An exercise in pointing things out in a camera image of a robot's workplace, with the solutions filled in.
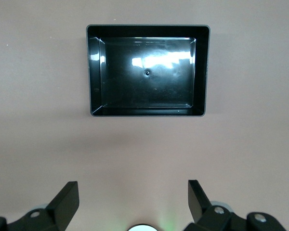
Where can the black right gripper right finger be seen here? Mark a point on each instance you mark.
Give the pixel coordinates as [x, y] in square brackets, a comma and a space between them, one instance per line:
[207, 216]

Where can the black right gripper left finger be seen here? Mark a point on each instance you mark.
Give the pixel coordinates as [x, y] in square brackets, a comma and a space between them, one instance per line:
[57, 211]

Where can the black plastic box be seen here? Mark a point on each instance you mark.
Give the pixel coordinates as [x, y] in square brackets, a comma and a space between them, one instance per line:
[147, 72]

